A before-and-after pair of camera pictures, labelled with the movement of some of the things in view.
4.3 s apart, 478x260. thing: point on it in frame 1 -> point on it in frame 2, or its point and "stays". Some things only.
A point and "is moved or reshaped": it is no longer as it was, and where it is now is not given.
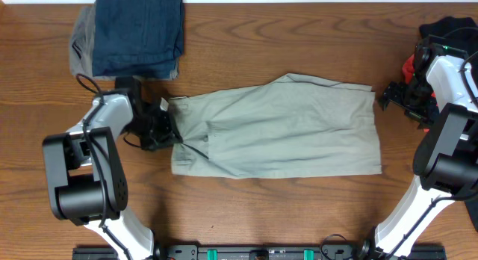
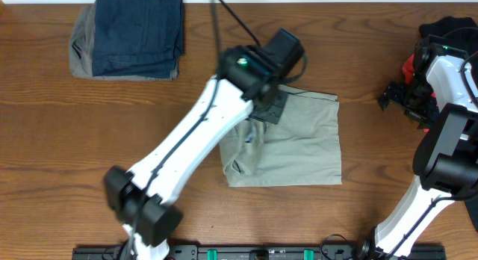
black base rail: (260, 252) stays
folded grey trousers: (81, 48) stays
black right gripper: (395, 94) stays
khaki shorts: (288, 126) is moved or reshaped
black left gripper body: (156, 129) -> (274, 110)
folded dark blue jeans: (137, 33) stays
